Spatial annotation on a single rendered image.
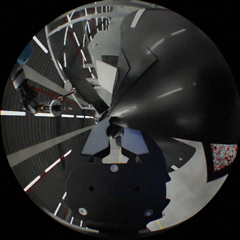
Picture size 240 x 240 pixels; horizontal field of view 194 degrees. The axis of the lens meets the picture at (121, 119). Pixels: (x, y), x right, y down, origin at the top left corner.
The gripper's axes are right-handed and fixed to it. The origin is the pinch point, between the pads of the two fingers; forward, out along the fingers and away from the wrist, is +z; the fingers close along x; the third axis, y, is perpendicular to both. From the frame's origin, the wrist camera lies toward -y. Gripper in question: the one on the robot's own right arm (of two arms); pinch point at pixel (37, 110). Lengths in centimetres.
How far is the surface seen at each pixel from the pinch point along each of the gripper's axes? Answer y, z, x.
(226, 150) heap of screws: 80, -19, -23
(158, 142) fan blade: 62, 0, -11
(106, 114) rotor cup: 42.6, 2.5, 0.8
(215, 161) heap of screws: 80, -13, -25
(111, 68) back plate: 41, -5, 32
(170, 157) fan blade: 66, 0, -17
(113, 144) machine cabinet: 56, 739, 131
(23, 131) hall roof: -436, 164, -17
